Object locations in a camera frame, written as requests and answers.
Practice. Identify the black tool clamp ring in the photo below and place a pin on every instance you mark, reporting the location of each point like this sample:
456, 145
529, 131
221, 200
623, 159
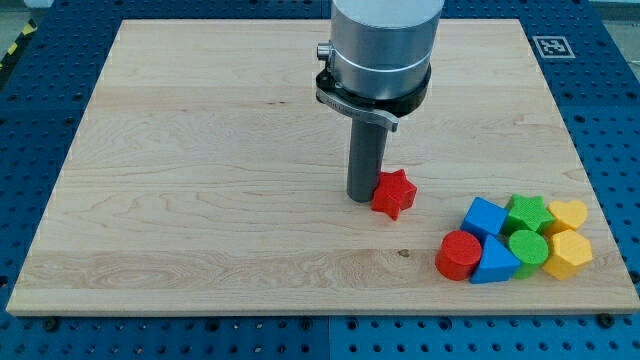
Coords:
383, 113

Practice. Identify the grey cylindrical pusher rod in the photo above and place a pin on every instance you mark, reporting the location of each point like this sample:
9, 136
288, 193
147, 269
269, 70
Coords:
367, 145

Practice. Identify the red star block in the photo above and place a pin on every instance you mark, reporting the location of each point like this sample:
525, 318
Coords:
394, 193

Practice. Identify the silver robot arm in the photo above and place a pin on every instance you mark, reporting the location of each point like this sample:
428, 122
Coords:
376, 71

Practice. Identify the blue cube block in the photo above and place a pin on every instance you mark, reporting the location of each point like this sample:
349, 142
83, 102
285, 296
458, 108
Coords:
483, 219

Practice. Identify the green star block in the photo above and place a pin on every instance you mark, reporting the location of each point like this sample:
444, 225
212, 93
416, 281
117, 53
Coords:
526, 213

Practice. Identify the red cylinder block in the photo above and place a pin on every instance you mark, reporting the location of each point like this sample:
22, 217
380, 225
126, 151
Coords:
459, 254

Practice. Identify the wooden board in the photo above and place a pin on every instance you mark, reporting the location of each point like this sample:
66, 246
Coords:
205, 179

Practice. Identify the blue triangle block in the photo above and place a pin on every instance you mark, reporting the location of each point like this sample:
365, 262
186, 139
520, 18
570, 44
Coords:
497, 263

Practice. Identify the white fiducial marker tag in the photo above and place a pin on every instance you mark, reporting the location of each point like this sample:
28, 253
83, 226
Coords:
553, 47

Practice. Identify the green cylinder block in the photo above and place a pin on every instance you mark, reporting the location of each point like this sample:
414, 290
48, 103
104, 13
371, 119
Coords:
531, 249

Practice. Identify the yellow heart block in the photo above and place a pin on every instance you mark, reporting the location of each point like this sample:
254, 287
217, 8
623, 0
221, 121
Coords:
570, 215

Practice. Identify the yellow hexagon block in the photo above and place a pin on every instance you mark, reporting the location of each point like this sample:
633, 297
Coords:
569, 254

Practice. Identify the black yellow hazard tape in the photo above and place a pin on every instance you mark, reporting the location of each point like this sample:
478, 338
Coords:
19, 45

